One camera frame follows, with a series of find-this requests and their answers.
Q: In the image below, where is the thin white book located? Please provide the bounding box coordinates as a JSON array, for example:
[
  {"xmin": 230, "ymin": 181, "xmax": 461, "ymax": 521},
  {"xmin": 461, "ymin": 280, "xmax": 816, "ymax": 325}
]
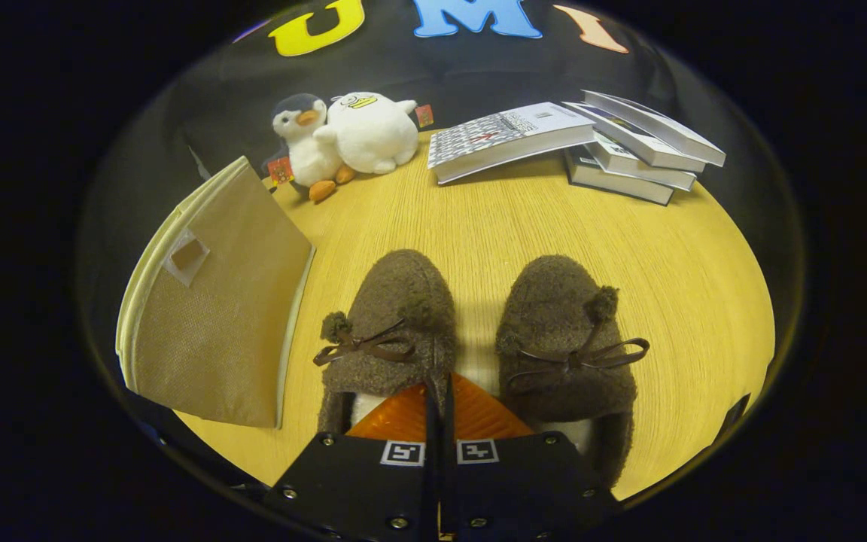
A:
[{"xmin": 592, "ymin": 139, "xmax": 698, "ymax": 191}]

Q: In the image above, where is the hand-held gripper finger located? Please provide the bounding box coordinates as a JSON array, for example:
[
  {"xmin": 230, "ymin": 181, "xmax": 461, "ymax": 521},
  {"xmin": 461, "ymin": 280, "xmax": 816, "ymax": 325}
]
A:
[
  {"xmin": 440, "ymin": 373, "xmax": 621, "ymax": 542},
  {"xmin": 263, "ymin": 380, "xmax": 440, "ymax": 542}
]

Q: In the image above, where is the grey white penguin plush toy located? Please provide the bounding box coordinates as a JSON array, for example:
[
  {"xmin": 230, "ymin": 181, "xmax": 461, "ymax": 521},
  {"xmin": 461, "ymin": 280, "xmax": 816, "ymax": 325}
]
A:
[{"xmin": 264, "ymin": 93, "xmax": 357, "ymax": 204}]

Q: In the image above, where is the brown fuzzy slipper shoe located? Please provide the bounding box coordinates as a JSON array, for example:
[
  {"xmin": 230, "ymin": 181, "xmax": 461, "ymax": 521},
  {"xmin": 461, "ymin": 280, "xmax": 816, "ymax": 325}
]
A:
[
  {"xmin": 313, "ymin": 249, "xmax": 458, "ymax": 437},
  {"xmin": 495, "ymin": 254, "xmax": 651, "ymax": 490}
]

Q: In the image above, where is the book with patterned cover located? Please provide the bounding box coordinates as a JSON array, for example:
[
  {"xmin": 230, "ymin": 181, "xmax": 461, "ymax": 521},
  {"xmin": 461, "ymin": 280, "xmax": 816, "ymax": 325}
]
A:
[{"xmin": 427, "ymin": 102, "xmax": 598, "ymax": 185}]

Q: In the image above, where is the dark grey book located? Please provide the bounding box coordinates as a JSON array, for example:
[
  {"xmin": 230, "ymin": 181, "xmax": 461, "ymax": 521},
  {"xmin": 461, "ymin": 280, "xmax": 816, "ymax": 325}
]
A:
[{"xmin": 565, "ymin": 145, "xmax": 675, "ymax": 206}]

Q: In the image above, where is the white duck plush toy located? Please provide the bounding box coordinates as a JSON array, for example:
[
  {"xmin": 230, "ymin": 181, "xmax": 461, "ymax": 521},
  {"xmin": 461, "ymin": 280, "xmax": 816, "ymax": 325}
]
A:
[{"xmin": 314, "ymin": 91, "xmax": 435, "ymax": 175}]

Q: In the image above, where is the beige fabric storage box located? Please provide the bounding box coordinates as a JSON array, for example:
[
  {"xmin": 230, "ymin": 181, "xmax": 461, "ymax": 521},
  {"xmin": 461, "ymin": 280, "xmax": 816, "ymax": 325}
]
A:
[{"xmin": 115, "ymin": 155, "xmax": 317, "ymax": 430}]

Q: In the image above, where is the white book with dark picture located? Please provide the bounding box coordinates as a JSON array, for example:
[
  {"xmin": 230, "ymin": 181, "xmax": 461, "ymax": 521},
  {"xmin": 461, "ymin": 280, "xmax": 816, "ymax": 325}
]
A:
[{"xmin": 583, "ymin": 90, "xmax": 726, "ymax": 168}]

